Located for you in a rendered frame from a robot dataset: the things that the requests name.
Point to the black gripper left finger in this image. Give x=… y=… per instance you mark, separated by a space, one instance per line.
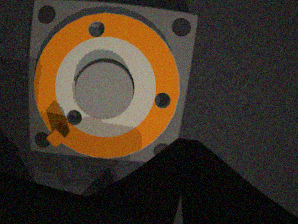
x=149 y=195

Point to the orange round plate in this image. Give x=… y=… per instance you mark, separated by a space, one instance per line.
x=149 y=61

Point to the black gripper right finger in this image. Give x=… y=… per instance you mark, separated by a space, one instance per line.
x=215 y=194

